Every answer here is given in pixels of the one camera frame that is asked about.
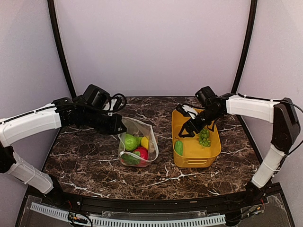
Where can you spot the black right frame post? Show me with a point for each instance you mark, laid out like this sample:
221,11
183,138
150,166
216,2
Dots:
246,46

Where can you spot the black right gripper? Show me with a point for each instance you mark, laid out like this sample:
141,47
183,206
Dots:
196,126

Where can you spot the yellow toy lemon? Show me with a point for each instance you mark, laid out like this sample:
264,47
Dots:
145,142

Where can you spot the green toy cucumber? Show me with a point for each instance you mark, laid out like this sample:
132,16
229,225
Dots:
179,147

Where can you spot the green toy guava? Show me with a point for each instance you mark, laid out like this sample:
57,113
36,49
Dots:
132,142

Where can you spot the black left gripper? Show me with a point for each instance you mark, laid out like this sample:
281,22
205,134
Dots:
113,129

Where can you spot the yellow plastic basket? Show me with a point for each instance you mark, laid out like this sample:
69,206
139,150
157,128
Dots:
194,155

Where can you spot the black front rail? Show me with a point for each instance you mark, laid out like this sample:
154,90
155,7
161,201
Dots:
215,204

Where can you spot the small right wrist webcam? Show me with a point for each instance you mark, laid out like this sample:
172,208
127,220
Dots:
187,111

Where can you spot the red toy apple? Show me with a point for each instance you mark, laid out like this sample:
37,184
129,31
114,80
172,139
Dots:
142,153

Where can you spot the black frame post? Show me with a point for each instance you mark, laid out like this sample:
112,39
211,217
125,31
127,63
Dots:
59,47
246,46

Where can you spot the black left frame post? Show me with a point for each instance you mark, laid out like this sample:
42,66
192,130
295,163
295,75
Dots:
59,47

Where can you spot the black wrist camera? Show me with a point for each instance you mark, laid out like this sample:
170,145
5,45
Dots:
206,94
96,96

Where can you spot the white slotted cable duct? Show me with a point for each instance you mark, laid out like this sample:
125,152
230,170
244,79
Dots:
122,219

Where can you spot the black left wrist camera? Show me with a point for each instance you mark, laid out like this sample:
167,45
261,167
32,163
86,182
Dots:
96,96

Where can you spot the clear dotted zip top bag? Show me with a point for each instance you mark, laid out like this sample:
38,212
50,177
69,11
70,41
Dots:
139,129

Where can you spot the green toy grapes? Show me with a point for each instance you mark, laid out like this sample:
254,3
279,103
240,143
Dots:
204,138

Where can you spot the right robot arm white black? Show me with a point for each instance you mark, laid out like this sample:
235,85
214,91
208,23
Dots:
280,113

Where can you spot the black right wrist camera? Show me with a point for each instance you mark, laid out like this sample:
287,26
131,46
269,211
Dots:
206,94

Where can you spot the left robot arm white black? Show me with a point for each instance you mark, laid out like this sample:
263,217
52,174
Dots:
27,124

